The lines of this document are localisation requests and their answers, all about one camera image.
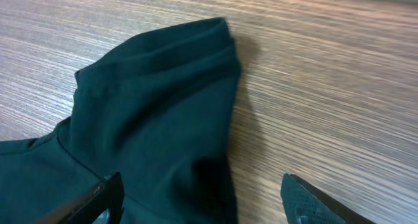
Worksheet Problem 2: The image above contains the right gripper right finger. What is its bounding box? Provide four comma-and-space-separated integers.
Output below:
280, 174, 375, 224

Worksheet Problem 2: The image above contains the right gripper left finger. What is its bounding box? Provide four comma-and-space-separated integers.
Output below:
35, 172, 124, 224

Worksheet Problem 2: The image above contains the black t-shirt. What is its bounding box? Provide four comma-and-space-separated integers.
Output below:
1, 18, 241, 223

